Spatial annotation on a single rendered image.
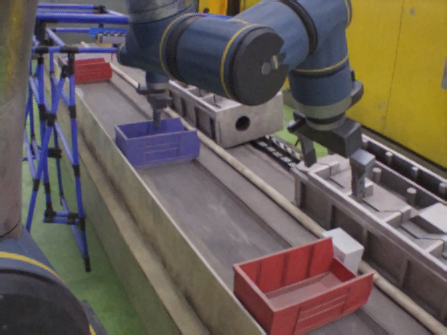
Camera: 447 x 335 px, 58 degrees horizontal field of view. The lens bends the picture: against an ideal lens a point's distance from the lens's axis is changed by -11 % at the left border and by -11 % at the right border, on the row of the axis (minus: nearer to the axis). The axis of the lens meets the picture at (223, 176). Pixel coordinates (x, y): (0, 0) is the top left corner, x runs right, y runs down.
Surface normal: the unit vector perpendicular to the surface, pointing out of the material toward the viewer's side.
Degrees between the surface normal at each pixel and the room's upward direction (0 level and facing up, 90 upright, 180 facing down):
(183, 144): 92
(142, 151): 92
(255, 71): 90
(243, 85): 93
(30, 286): 56
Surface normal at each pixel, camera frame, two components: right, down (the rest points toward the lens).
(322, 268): 0.47, 0.39
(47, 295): 0.88, -0.28
